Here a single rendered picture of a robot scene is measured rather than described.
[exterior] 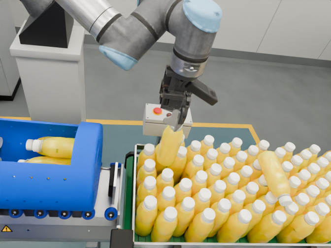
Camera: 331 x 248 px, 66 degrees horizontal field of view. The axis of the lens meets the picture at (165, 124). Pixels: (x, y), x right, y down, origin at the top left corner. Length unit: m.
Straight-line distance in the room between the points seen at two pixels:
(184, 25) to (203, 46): 0.06
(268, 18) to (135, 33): 3.57
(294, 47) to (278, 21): 0.60
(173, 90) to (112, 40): 0.20
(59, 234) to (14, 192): 0.30
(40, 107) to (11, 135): 0.63
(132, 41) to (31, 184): 0.46
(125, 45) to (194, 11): 0.17
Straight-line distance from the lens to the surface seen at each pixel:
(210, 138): 1.04
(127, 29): 0.64
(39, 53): 1.42
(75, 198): 0.78
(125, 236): 0.87
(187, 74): 0.64
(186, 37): 0.60
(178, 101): 0.71
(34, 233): 1.05
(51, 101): 1.61
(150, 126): 1.06
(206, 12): 0.58
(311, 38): 4.69
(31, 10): 1.42
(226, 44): 4.04
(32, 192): 0.79
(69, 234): 1.03
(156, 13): 0.65
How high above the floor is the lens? 1.81
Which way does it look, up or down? 43 degrees down
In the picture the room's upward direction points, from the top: 15 degrees clockwise
